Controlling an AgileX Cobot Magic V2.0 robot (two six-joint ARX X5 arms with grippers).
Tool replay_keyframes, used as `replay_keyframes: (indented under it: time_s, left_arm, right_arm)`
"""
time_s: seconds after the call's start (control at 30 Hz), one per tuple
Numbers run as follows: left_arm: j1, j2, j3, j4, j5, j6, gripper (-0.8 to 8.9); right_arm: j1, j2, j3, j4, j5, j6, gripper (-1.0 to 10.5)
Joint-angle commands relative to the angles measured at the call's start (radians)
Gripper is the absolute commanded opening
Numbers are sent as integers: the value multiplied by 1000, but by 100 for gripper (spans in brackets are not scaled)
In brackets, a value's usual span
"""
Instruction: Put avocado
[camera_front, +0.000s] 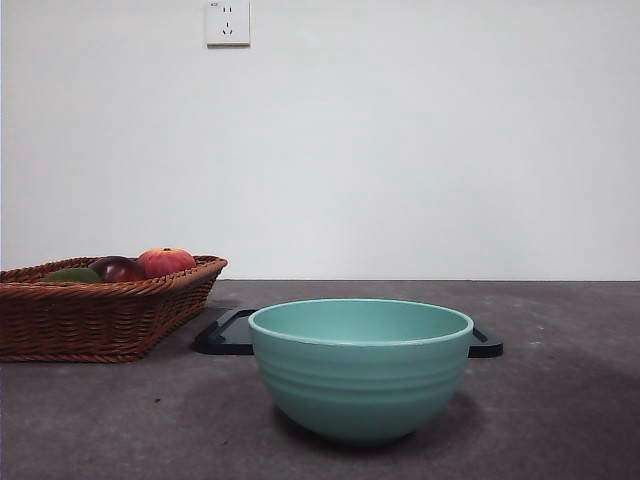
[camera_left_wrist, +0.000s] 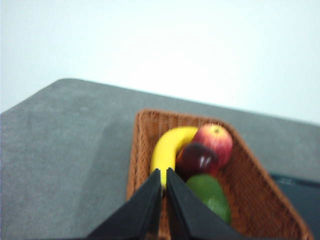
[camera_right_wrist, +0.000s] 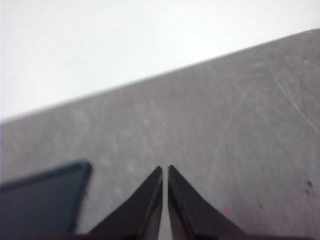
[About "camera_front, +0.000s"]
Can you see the teal ceramic bowl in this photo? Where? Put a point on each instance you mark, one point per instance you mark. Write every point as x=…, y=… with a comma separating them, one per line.
x=360, y=390

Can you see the red apple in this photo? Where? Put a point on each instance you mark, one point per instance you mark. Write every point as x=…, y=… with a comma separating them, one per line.
x=167, y=261

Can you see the dark purple plum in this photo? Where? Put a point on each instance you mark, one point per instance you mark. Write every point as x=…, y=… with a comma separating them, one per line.
x=117, y=269

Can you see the white wall socket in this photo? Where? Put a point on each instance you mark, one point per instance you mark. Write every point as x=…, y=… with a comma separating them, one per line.
x=228, y=25

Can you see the green avocado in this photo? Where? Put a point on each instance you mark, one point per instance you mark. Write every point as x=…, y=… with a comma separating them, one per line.
x=72, y=276

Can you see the brown wicker basket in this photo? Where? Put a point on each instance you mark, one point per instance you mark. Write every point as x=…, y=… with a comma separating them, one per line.
x=90, y=320

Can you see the black rectangular tray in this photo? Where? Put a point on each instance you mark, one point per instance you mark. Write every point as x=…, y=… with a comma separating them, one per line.
x=225, y=341

